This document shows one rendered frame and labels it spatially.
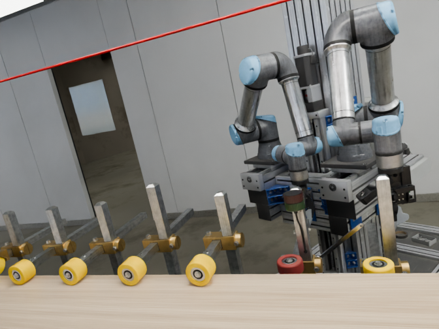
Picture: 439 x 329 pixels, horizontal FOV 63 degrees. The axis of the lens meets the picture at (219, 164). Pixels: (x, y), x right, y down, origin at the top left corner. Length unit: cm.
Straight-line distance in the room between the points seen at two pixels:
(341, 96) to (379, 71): 24
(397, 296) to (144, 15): 377
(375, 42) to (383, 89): 21
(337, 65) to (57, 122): 422
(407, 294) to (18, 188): 549
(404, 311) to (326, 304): 17
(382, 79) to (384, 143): 41
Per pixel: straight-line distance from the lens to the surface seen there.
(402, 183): 121
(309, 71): 181
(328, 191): 158
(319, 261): 122
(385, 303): 97
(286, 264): 114
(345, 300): 98
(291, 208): 108
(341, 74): 132
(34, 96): 529
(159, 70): 415
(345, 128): 125
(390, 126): 114
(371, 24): 138
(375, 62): 146
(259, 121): 190
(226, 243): 124
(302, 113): 161
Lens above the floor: 146
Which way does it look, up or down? 12 degrees down
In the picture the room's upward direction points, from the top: 12 degrees counter-clockwise
